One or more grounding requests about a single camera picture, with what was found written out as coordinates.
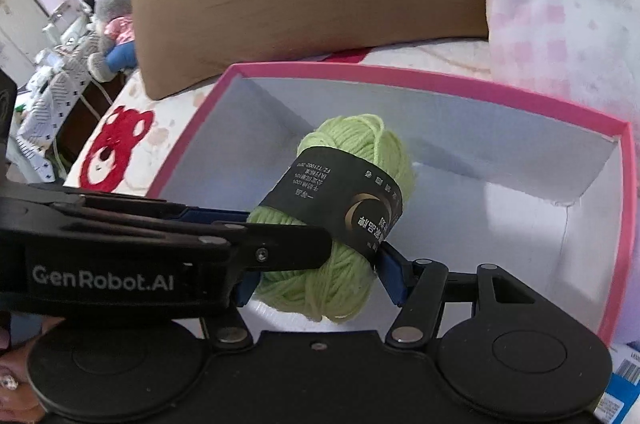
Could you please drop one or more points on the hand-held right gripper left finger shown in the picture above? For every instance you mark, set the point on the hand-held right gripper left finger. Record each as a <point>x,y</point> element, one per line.
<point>246,291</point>

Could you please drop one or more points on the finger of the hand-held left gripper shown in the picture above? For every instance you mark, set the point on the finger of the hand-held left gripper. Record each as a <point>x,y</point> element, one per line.
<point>280,246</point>
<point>215,215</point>

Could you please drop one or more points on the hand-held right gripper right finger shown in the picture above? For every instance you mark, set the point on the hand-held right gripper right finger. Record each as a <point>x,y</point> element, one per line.
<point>390,276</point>

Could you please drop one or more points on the green yarn ball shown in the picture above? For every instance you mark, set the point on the green yarn ball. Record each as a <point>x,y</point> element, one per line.
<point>345,144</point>

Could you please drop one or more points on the pink cardboard box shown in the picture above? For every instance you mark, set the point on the pink cardboard box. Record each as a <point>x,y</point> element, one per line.
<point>500,214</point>

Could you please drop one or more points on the blue wet wipes packet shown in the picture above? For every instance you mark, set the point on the blue wet wipes packet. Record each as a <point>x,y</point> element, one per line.
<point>622,384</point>

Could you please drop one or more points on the person's left hand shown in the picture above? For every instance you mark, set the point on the person's left hand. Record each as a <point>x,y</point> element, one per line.
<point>10,379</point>

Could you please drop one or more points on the dark wooden nightstand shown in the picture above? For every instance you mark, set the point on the dark wooden nightstand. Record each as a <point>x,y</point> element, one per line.
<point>85,114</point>

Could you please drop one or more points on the black and white patterned cloth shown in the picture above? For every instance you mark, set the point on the black and white patterned cloth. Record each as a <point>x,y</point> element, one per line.
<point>50,104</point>

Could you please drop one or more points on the grey plush toy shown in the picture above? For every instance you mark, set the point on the grey plush toy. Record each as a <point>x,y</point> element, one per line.
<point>115,4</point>

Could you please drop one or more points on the white cabinet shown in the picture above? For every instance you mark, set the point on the white cabinet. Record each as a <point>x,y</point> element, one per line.
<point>20,19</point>

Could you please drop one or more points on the pink checked pillow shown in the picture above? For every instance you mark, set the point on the pink checked pillow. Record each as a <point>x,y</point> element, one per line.
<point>550,4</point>

